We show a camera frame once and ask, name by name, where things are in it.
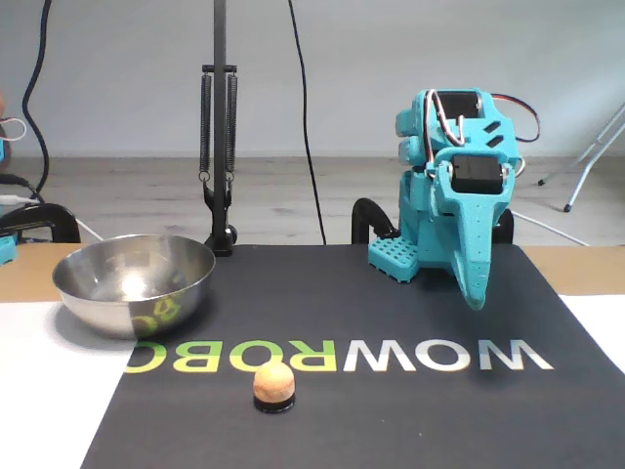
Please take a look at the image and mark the wooden ball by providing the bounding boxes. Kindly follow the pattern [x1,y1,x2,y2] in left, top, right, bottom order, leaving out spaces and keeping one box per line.
[252,362,297,415]

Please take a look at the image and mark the thin black hanging cable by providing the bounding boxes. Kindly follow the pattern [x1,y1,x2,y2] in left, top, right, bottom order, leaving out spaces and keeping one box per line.
[286,0,328,246]

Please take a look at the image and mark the black cable plug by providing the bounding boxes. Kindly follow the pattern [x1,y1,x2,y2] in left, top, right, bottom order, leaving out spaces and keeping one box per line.
[0,173,46,204]

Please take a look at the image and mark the teal leader arm base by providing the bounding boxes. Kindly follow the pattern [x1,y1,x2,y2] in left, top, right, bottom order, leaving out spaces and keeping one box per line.
[0,233,19,267]

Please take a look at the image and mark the black table clamp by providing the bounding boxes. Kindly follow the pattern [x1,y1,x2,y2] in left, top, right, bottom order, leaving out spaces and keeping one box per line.
[351,196,402,245]
[491,208,515,245]
[0,203,82,244]

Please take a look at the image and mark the black WOWROBO printed mat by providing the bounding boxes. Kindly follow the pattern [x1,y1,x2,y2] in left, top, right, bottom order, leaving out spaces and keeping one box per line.
[80,243,625,469]

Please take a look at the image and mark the white folding rack legs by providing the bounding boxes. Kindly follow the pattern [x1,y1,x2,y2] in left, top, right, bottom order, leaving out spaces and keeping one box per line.
[536,101,625,214]

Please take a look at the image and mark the teal gripper with servo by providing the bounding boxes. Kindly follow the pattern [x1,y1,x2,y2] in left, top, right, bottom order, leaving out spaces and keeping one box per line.
[428,146,519,313]

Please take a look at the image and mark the red white black servo cable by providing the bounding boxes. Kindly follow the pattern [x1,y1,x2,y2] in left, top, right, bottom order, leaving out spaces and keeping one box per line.
[489,92,544,146]
[423,89,470,162]

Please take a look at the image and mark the dark blue hanging cable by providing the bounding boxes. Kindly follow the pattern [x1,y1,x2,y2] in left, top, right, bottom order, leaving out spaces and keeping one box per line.
[21,0,53,206]

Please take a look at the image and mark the stainless steel bowl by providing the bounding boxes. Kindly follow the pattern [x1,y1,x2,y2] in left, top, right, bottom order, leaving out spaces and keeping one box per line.
[52,233,217,341]

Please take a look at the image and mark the black camera stand with springs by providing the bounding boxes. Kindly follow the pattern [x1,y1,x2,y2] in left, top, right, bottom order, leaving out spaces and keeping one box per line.
[198,0,240,259]

